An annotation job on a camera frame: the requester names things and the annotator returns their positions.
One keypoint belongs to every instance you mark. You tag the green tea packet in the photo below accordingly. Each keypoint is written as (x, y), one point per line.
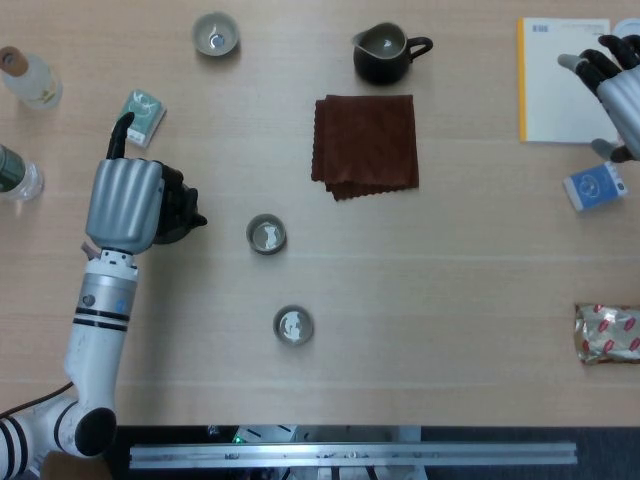
(145, 107)

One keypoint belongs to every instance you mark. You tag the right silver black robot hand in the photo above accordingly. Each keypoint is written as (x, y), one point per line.
(625, 100)

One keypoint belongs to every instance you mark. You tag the black cast iron teapot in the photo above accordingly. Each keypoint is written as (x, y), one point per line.
(187, 229)

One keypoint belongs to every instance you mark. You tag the frosted glass bottle cork cap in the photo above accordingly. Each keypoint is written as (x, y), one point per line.
(32, 82)

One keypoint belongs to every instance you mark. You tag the aluminium rail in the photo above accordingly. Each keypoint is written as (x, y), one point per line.
(350, 455)

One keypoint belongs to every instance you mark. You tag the white notebook yellow spine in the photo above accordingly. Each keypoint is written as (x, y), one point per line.
(550, 100)

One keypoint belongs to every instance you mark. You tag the brown folded tea cloth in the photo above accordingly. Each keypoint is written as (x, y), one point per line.
(365, 145)

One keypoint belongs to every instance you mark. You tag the blue tea packet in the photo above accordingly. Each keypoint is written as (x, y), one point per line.
(595, 187)

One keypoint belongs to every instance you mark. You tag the silver foil bag red prints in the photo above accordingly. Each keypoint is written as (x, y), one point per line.
(610, 335)

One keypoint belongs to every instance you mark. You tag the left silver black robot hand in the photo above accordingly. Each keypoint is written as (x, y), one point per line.
(122, 205)

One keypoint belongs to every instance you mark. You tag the grey flared tea bowl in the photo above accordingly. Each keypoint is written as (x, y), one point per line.
(215, 35)

